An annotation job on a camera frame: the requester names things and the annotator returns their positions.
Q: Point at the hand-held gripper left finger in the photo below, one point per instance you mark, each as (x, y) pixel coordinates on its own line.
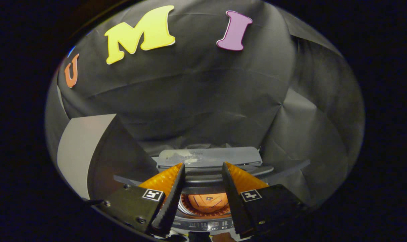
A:
(171, 205)

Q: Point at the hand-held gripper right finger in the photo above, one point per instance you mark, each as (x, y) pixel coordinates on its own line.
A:
(235, 205)

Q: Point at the grey washing machine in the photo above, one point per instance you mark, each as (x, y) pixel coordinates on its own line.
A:
(203, 223)

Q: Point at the dark washing machine lid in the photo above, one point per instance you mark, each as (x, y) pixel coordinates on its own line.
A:
(210, 158)

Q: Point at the black backdrop cloth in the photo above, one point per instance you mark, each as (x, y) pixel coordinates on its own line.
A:
(196, 94)

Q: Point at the orange polo shirt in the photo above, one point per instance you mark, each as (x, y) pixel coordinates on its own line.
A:
(207, 201)

